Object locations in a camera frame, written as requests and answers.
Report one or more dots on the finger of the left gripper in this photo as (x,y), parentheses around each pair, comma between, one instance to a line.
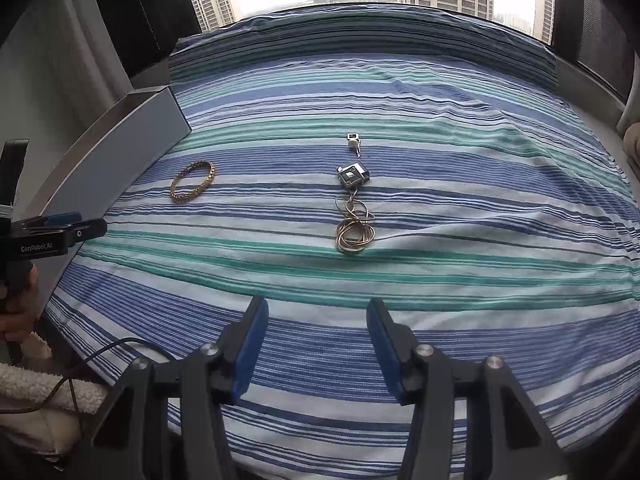
(79,232)
(55,220)

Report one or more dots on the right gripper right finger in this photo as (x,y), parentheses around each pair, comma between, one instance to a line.
(506,437)

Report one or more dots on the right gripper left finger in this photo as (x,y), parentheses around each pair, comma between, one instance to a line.
(164,421)

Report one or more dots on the gold bangle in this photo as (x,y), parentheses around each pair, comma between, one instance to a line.
(192,181)

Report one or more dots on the left hand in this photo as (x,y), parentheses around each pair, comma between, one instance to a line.
(18,321)

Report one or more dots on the white fleece left sleeve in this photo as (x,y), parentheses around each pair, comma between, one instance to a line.
(38,408)

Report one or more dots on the white cardboard box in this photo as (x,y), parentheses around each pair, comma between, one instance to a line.
(112,153)

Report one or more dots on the white curtain left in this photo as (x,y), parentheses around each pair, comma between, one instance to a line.
(81,54)

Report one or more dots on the white curtain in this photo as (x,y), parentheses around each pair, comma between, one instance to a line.
(81,54)
(631,112)

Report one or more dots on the striped blue green bedsheet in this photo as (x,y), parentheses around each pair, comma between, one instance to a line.
(407,154)

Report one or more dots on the beige cushion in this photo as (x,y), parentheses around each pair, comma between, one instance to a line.
(632,147)

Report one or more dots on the white curtain right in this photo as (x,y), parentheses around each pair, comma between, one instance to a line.
(631,112)

